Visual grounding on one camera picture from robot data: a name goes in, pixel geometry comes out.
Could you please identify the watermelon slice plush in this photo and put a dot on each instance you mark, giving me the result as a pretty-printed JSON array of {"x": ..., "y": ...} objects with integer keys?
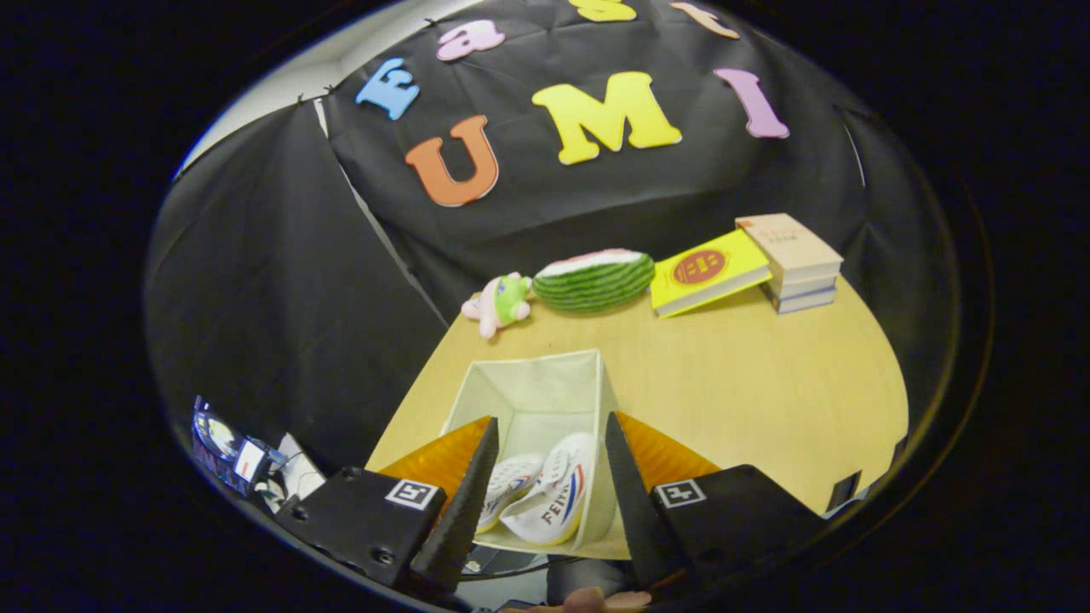
[{"x": 596, "y": 285}]

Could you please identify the white stacked book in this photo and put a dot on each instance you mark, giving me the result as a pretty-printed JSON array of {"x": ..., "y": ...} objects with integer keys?
[{"x": 809, "y": 285}]

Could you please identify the beige fabric storage box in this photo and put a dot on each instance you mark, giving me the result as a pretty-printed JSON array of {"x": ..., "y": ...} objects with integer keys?
[{"x": 545, "y": 392}]

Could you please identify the beige cover book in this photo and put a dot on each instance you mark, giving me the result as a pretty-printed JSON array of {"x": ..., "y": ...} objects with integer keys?
[{"x": 792, "y": 243}]

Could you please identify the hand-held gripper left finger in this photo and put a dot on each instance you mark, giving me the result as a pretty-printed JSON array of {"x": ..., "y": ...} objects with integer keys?
[{"x": 464, "y": 528}]

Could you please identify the white canvas shoe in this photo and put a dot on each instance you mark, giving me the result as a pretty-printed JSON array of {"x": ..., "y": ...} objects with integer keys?
[
  {"x": 509, "y": 484},
  {"x": 555, "y": 504}
]

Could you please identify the small black box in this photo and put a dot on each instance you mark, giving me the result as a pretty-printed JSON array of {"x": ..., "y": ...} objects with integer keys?
[{"x": 843, "y": 492}]

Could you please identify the grey stacked book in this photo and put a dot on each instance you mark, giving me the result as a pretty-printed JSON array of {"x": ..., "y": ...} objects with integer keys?
[{"x": 805, "y": 302}]

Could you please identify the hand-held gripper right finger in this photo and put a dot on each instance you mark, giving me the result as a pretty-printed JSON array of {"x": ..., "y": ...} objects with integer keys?
[{"x": 639, "y": 519}]

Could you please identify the white side table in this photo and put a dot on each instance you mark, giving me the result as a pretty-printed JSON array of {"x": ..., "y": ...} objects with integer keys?
[{"x": 298, "y": 477}]

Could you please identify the yellow book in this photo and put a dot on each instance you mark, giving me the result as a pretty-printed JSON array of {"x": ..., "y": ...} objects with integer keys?
[{"x": 707, "y": 271}]

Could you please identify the pink and green plush toy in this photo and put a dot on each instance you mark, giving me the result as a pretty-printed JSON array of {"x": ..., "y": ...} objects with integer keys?
[{"x": 502, "y": 300}]

